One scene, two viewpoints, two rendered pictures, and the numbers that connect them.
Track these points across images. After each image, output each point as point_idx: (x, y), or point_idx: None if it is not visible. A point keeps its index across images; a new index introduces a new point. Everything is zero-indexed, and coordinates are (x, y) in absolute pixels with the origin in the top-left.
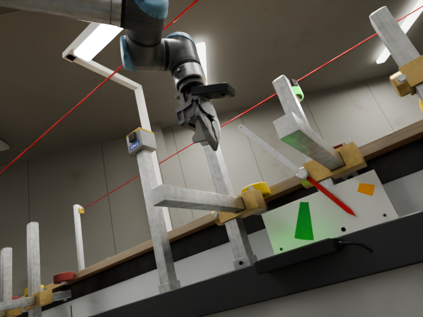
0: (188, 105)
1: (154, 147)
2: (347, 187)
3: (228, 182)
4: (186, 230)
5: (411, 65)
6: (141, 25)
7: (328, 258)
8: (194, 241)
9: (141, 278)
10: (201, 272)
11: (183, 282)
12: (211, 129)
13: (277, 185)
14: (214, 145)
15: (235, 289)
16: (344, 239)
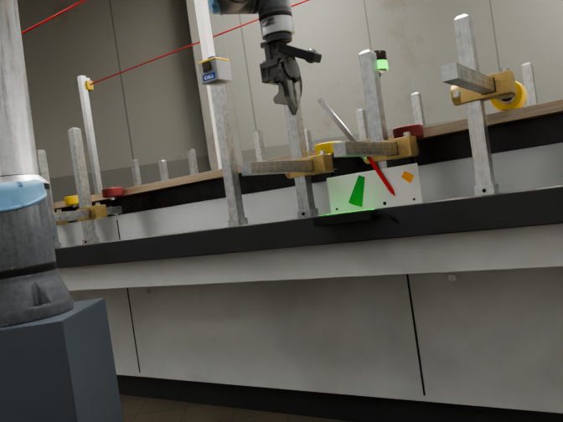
0: (273, 64)
1: (229, 79)
2: (395, 172)
3: (303, 140)
4: None
5: None
6: None
7: (368, 223)
8: (261, 178)
9: (202, 205)
10: (266, 208)
11: (246, 215)
12: (293, 95)
13: None
14: (294, 110)
15: (295, 234)
16: (381, 211)
